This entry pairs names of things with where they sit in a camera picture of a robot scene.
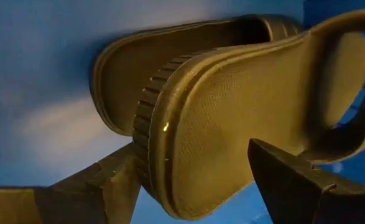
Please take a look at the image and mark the blue plastic bin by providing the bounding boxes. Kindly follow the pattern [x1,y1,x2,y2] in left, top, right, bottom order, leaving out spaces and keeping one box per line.
[0,0,365,224]

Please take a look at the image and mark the tan rubber slide sandal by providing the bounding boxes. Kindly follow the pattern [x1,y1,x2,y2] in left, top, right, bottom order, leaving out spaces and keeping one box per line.
[132,9,365,222]
[90,14,304,138]

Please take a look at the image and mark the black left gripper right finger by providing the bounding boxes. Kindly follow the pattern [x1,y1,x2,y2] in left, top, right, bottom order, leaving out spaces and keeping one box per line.
[247,138,365,224]

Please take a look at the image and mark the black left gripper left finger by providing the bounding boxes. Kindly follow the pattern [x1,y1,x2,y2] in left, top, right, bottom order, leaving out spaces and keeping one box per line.
[0,142,141,224]

